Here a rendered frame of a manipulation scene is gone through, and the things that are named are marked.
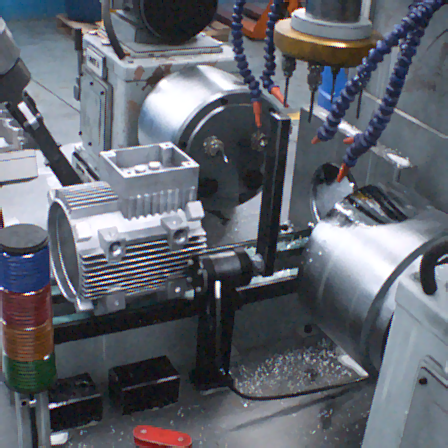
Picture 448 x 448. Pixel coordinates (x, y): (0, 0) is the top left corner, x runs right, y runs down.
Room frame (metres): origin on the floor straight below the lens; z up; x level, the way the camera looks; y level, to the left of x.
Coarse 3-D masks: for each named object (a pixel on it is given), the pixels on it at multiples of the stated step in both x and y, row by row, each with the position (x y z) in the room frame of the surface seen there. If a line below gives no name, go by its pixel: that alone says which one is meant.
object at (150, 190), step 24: (168, 144) 1.18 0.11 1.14; (120, 168) 1.14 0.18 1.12; (144, 168) 1.10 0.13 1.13; (168, 168) 1.16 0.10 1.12; (192, 168) 1.10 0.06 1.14; (120, 192) 1.06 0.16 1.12; (144, 192) 1.06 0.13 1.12; (168, 192) 1.08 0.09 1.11; (192, 192) 1.10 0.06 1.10; (144, 216) 1.06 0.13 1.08
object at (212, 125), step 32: (160, 96) 1.50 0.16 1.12; (192, 96) 1.44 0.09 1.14; (224, 96) 1.42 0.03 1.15; (160, 128) 1.43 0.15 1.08; (192, 128) 1.39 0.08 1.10; (224, 128) 1.42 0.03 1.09; (256, 128) 1.45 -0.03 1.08; (224, 160) 1.42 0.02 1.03; (256, 160) 1.46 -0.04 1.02; (224, 192) 1.42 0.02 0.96; (256, 192) 1.46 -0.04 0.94
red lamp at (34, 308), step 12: (0, 288) 0.70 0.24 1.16; (48, 288) 0.71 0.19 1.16; (0, 300) 0.70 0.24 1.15; (12, 300) 0.69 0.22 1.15; (24, 300) 0.69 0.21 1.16; (36, 300) 0.70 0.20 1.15; (48, 300) 0.71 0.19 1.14; (0, 312) 0.70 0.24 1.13; (12, 312) 0.69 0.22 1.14; (24, 312) 0.69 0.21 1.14; (36, 312) 0.70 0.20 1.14; (48, 312) 0.71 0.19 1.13; (12, 324) 0.69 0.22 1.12; (24, 324) 0.69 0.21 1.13; (36, 324) 0.70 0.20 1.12
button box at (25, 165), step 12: (0, 156) 1.24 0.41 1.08; (12, 156) 1.25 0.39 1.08; (24, 156) 1.26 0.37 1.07; (0, 168) 1.23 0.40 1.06; (12, 168) 1.24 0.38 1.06; (24, 168) 1.25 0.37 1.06; (36, 168) 1.26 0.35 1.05; (0, 180) 1.22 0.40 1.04; (12, 180) 1.23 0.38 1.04; (24, 180) 1.26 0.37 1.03
